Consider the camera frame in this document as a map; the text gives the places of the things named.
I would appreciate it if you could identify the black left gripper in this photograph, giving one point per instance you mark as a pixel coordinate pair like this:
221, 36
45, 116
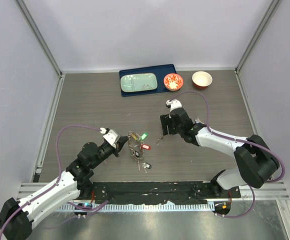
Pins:
120, 144

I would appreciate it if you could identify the red cup white inside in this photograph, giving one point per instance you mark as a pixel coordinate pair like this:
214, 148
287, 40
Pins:
201, 80

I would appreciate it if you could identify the key with blue tag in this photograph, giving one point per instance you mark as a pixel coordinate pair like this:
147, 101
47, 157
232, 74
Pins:
198, 121

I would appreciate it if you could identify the white slotted cable duct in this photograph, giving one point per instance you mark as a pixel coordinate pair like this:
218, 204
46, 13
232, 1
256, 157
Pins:
168, 207

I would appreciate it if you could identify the silver key with ring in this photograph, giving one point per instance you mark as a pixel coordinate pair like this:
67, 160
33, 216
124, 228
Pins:
159, 139

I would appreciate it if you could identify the light green rectangular plate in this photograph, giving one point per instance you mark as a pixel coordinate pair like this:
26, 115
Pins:
139, 82

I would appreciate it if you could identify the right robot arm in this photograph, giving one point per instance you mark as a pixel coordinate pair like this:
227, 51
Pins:
254, 163

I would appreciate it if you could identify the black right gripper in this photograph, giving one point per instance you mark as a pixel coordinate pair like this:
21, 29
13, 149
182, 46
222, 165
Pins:
166, 121

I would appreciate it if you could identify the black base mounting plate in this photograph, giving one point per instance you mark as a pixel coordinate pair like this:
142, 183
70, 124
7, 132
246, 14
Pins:
160, 192

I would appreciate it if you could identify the right aluminium frame post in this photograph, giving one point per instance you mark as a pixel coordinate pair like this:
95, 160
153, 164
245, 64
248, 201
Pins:
269, 13

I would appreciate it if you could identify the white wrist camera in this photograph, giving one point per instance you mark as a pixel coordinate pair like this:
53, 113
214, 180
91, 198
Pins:
174, 106
110, 136

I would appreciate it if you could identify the metal key organizer with rings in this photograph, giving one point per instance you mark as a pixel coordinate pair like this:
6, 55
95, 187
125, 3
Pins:
137, 148

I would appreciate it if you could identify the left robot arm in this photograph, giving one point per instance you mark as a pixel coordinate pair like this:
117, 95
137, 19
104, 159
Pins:
18, 218

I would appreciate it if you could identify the orange patterned small bowl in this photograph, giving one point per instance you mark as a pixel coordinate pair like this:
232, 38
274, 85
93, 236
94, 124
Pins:
173, 82

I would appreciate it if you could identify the aluminium frame post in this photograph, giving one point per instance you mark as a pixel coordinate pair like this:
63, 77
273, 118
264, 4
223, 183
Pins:
38, 35
269, 13

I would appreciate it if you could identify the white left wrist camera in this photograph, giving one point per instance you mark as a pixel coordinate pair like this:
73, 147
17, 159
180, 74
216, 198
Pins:
110, 136

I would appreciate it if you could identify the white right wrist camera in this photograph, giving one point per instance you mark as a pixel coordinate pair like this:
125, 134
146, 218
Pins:
174, 106

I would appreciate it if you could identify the left aluminium frame post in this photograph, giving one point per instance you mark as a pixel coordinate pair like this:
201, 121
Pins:
38, 35

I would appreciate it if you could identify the dark blue tray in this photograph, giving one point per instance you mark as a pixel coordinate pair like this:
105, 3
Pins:
159, 70

